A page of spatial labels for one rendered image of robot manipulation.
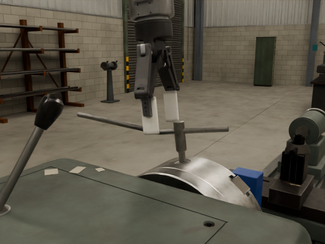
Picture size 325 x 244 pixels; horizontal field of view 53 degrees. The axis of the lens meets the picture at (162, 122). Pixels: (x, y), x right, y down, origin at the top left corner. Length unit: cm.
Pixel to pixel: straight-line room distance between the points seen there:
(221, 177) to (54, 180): 31
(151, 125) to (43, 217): 26
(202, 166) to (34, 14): 822
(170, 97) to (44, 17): 826
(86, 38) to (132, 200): 947
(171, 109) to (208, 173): 18
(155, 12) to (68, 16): 885
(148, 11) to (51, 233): 41
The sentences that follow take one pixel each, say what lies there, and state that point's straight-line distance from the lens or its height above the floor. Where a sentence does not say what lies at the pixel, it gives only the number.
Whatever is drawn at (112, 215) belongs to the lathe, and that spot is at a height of 125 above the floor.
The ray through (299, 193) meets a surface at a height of 102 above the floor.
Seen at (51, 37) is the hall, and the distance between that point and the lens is 901.
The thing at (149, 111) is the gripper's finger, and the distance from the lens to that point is 60.
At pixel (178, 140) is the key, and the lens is 67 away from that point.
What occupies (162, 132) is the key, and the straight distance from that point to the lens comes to 68.
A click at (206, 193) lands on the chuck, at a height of 122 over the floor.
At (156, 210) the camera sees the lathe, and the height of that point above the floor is 126.
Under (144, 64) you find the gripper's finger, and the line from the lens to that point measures 60.
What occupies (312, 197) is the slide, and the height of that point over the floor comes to 97.
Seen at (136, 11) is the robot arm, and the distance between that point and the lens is 65.
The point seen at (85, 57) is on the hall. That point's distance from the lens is 985.
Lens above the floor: 146
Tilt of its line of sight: 13 degrees down
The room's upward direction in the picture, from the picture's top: straight up
